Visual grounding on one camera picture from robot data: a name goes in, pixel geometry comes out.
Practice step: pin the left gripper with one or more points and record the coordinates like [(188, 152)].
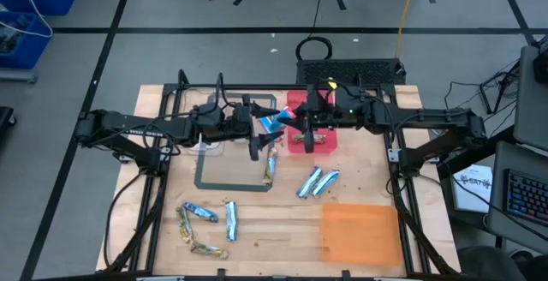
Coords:
[(237, 122)]

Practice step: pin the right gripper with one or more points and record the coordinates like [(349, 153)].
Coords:
[(327, 116)]

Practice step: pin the blue and red granola bar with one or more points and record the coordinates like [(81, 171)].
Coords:
[(269, 122)]

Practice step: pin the green granola bar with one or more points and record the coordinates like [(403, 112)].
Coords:
[(209, 250), (320, 137), (185, 224), (270, 165)]

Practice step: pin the dark blue granola bar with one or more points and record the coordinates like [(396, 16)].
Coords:
[(201, 211)]

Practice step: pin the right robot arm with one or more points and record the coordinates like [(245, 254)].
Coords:
[(428, 120)]

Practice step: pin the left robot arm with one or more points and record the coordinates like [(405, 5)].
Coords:
[(128, 124)]

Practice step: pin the red translucent bin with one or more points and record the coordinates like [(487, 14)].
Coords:
[(299, 99)]

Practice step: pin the black perforated computer tower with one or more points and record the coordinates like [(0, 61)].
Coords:
[(351, 72)]

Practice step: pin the clear plastic bin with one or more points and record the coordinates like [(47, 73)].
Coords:
[(197, 97)]

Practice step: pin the orange translucent bin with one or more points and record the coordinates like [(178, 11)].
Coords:
[(361, 234)]

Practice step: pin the grey desk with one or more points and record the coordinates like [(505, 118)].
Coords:
[(498, 174), (531, 97)]

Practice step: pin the black keyboard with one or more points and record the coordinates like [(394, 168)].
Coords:
[(528, 197)]

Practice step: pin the black desk device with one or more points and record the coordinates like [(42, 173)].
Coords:
[(541, 64)]

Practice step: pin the black equipment piece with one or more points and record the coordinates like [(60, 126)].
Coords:
[(6, 120)]

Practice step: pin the black table frame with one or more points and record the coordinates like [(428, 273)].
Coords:
[(156, 212)]

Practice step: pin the grey metal rail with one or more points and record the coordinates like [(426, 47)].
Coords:
[(17, 76)]

